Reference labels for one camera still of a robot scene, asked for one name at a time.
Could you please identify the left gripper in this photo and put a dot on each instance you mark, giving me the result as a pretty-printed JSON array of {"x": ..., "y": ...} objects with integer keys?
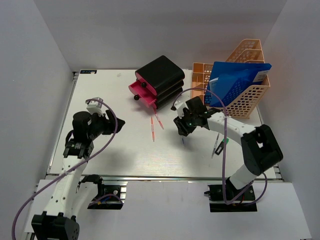
[{"x": 110, "y": 124}]

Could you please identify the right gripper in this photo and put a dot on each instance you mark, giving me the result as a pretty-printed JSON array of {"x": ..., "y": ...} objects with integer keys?
[{"x": 183, "y": 129}]

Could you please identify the short red pen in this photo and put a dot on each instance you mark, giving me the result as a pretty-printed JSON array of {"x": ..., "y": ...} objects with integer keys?
[{"x": 158, "y": 119}]

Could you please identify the long red pen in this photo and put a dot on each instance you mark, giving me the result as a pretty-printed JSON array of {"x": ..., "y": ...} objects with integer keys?
[{"x": 152, "y": 129}]

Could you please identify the dark clear pen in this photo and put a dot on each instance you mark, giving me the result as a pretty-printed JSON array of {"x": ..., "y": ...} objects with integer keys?
[{"x": 215, "y": 145}]

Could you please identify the black pink drawer organizer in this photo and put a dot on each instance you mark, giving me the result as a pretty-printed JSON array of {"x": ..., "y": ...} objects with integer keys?
[{"x": 157, "y": 82}]

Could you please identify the blue plastic folder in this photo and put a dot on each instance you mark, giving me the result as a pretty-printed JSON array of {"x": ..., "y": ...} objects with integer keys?
[{"x": 230, "y": 79}]

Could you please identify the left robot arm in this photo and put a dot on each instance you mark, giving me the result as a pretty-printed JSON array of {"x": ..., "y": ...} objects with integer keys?
[{"x": 73, "y": 193}]

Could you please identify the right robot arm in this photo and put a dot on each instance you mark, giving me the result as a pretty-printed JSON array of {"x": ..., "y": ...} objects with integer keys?
[{"x": 260, "y": 149}]

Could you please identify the green highlighter marker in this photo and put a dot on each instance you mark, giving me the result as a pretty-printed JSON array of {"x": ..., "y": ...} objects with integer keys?
[{"x": 220, "y": 148}]

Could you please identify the black label sticker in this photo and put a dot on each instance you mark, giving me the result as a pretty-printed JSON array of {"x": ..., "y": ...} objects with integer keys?
[{"x": 88, "y": 71}]

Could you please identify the peach file rack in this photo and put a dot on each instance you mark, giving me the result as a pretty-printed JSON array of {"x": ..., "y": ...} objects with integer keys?
[{"x": 248, "y": 51}]

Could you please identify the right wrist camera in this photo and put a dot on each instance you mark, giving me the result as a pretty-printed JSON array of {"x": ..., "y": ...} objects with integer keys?
[{"x": 179, "y": 107}]

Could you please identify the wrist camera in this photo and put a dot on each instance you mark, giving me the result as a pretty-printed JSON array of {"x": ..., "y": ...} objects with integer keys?
[
  {"x": 94, "y": 106},
  {"x": 179, "y": 107}
]

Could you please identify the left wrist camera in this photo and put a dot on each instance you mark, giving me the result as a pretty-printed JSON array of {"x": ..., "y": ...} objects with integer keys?
[{"x": 94, "y": 106}]

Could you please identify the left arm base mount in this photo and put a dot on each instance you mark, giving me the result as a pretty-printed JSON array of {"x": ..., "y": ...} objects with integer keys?
[{"x": 109, "y": 195}]

